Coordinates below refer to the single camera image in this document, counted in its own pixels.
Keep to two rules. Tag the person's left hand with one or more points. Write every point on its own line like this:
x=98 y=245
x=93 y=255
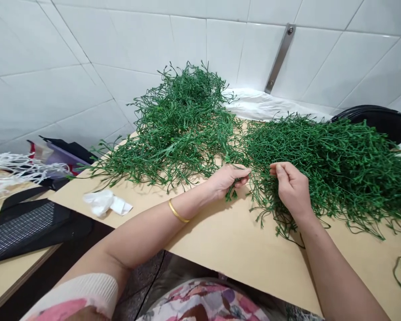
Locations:
x=225 y=182

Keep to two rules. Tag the person's right hand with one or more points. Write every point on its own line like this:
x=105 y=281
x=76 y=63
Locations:
x=295 y=192

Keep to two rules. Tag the green plastic sprig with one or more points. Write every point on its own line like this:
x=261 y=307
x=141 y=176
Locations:
x=234 y=195

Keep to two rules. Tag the pile of green plastic stems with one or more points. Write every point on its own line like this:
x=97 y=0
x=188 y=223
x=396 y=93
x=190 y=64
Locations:
x=177 y=127
x=337 y=160

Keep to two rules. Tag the white plastic bag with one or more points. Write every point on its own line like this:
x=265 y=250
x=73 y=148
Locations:
x=264 y=105

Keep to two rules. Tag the black round bag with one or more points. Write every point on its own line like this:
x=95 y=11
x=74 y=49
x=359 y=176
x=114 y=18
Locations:
x=384 y=122

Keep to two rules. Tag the person's body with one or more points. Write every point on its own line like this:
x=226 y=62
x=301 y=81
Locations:
x=204 y=301

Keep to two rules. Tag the crumpled white tissue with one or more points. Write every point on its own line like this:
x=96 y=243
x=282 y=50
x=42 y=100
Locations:
x=102 y=202

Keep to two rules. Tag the purple and black bag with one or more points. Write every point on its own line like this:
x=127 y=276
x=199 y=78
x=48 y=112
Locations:
x=60 y=152

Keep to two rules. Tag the black woven checked bag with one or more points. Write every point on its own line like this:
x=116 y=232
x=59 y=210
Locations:
x=26 y=227

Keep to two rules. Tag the bundle of white plastic stems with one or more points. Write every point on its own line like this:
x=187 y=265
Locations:
x=13 y=170

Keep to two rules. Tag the metal wall bracket strip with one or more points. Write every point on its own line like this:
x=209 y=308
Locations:
x=280 y=58

